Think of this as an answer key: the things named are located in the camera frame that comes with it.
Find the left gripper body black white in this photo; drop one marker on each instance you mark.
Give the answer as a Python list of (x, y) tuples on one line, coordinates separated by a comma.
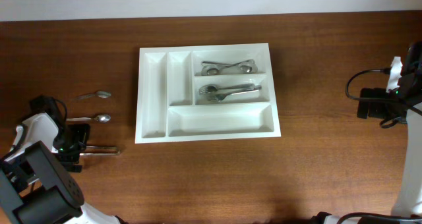
[(74, 139)]

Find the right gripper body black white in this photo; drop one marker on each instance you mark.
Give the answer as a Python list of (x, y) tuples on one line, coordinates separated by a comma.
[(380, 111)]

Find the metal tweezers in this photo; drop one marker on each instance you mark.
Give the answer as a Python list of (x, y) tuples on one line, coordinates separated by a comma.
[(101, 151)]

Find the large metal spoon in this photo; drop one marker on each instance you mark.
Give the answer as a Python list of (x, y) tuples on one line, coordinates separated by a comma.
[(211, 70), (245, 67)]

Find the metal fork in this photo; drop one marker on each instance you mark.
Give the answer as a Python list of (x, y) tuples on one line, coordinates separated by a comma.
[(211, 88), (220, 97)]

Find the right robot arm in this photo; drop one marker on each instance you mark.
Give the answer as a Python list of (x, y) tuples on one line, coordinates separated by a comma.
[(398, 103)]

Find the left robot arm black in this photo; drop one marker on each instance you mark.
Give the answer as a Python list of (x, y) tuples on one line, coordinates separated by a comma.
[(36, 174)]

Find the small metal teaspoon lower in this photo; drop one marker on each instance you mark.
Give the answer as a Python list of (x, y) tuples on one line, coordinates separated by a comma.
[(100, 118)]

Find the small metal teaspoon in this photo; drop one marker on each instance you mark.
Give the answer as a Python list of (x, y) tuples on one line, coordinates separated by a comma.
[(100, 118), (98, 94)]

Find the small metal teaspoon upper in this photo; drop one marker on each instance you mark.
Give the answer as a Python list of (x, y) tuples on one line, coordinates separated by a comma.
[(98, 94)]

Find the white plastic cutlery tray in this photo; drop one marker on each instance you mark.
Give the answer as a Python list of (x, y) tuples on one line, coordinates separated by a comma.
[(170, 109)]

